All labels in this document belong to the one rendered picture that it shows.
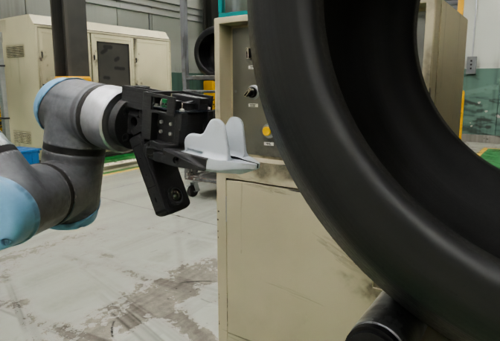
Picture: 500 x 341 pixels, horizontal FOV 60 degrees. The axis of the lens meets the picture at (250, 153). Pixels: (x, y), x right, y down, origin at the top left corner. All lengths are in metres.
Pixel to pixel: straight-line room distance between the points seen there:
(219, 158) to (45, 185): 0.23
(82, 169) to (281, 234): 0.59
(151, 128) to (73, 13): 5.46
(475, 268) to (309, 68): 0.16
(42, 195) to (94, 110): 0.12
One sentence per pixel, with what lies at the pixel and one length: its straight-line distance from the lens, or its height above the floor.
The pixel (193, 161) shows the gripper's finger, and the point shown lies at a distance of 0.49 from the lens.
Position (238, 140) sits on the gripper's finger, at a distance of 0.51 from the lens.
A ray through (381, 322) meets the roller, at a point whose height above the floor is 0.92.
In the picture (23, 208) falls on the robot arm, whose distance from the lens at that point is 0.55.
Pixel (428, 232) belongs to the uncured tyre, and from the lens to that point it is 0.29.
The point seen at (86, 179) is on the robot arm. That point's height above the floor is 0.96.
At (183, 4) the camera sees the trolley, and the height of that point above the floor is 1.82.
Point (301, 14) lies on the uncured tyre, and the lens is 0.31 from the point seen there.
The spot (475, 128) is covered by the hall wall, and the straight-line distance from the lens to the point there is 9.39.
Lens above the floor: 1.09
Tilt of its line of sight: 9 degrees down
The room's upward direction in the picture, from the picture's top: straight up
